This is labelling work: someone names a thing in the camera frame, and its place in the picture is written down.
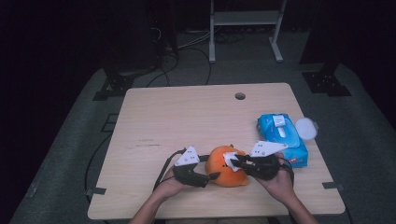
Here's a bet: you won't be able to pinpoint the person's left hand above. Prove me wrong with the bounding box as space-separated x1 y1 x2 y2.
153 165 201 202

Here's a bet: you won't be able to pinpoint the white floor cables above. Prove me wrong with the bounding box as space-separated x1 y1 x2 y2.
178 30 213 50

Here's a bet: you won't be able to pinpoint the person's right hand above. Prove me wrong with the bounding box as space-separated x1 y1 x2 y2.
254 151 297 204

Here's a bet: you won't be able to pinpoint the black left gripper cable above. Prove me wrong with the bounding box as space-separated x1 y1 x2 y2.
152 147 188 191

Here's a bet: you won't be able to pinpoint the black stand base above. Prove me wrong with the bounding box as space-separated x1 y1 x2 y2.
92 63 157 102
299 60 353 98

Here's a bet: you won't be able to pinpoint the grey tape strip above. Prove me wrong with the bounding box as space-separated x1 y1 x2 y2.
321 181 346 191
85 186 107 197

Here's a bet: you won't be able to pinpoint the white round lid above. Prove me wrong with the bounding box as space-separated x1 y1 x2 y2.
294 117 319 141

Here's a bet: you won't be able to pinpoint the white wet wipe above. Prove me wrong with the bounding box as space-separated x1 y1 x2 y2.
222 151 243 173

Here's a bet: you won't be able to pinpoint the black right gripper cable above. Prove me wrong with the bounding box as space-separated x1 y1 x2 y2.
278 156 296 189

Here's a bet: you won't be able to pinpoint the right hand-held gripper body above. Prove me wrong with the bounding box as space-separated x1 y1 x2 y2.
245 140 290 182

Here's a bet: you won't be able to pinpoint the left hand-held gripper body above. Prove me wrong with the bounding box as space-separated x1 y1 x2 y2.
172 145 210 189

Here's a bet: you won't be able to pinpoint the orange cloth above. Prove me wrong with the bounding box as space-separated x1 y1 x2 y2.
204 144 250 189

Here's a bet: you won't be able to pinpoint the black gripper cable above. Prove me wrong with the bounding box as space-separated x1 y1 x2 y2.
278 156 296 189
152 147 188 191

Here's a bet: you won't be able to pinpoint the long black floor cable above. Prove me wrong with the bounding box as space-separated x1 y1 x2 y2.
83 133 113 203

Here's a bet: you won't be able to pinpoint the white metal stand frame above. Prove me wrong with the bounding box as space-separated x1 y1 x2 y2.
208 0 289 64

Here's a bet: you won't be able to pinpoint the blue wet wipe pack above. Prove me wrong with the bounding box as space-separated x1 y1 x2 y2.
256 113 309 169

